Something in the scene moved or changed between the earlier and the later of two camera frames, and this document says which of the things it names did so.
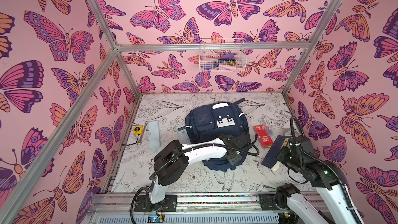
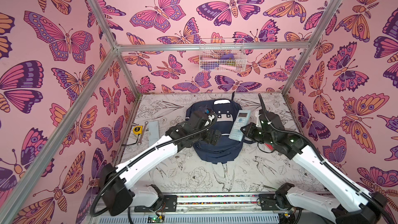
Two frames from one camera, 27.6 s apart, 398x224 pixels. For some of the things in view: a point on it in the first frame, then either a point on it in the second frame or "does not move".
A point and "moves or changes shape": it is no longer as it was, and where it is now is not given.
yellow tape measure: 138,129 does not move
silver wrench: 139,141 does not move
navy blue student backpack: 209,122 moves or changes shape
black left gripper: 234,162 to 208,140
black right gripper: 283,154 to 249,131
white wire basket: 222,55 does not move
